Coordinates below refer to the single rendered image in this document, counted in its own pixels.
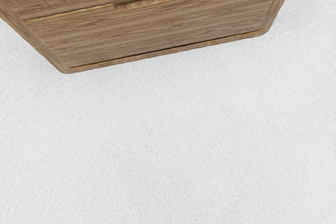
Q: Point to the wooden two-drawer cabinet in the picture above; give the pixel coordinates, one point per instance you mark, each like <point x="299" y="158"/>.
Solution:
<point x="147" y="30"/>

